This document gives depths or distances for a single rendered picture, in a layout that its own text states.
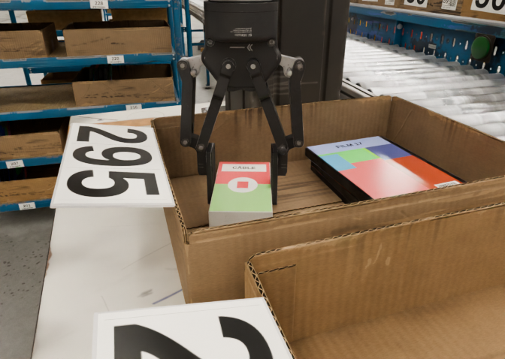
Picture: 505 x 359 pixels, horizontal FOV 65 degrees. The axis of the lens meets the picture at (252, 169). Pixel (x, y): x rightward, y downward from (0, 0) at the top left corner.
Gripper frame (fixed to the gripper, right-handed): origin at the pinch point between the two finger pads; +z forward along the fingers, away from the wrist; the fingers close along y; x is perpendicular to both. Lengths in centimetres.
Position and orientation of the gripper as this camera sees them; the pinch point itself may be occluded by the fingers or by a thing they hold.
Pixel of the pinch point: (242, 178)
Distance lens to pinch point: 48.8
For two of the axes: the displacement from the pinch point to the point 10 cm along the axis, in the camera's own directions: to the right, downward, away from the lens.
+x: 0.2, -4.4, 9.0
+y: 10.0, 0.1, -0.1
